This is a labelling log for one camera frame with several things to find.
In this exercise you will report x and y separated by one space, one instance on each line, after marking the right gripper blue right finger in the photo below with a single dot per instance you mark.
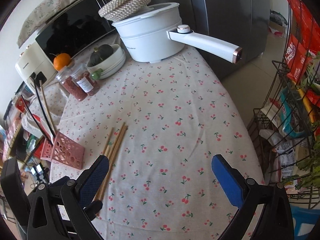
230 179

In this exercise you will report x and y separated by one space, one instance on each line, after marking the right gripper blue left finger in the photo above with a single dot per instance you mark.
89 182

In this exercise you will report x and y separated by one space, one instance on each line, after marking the wooden chopstick green print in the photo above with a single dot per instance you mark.
117 142

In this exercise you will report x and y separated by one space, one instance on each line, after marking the pink perforated utensil holder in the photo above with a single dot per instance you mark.
63 150

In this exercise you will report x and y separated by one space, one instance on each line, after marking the wooden chopstick long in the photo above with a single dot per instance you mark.
112 159

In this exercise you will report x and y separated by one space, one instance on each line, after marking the wooden chopstick plain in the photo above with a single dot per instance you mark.
112 144

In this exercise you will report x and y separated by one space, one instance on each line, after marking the black chopstick gold tip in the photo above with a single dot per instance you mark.
37 124
42 108

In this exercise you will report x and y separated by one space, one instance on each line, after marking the red box on shelf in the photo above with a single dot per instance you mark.
38 150

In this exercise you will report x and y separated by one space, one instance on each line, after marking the green leafy vegetables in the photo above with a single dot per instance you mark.
308 89

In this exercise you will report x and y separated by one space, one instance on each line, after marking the blue plastic stool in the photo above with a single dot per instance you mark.
304 221

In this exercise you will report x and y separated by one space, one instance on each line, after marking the red label snack jar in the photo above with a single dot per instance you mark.
19 103

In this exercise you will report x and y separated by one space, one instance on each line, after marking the cherry print tablecloth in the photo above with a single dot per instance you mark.
178 116

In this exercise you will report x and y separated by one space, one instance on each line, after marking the spice jar white label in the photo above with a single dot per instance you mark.
82 77

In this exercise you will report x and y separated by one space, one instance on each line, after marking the spice jar red contents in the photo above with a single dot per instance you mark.
65 79

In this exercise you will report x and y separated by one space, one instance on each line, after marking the cream air fryer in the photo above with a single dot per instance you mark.
34 64

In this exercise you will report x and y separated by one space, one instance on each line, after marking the orange tangerine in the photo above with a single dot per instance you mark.
61 60

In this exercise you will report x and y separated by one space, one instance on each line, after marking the dark green squash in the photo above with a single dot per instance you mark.
100 54

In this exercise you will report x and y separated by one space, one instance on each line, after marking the black microwave oven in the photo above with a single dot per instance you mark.
74 28

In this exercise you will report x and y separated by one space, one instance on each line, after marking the red plastic bag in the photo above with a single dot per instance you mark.
302 52

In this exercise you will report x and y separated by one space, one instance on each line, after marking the white electric cooking pot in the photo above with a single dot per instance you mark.
158 33

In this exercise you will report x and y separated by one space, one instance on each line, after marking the grey refrigerator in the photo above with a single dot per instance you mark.
241 22

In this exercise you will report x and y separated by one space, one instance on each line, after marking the floral cloth cover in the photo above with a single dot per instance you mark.
40 15

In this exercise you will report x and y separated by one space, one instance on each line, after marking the woven rattan basket lid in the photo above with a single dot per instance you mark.
118 10

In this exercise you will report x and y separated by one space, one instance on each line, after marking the black wire rack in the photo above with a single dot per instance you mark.
278 132

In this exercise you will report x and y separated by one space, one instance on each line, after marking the white bowl green handle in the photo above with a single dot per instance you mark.
110 65

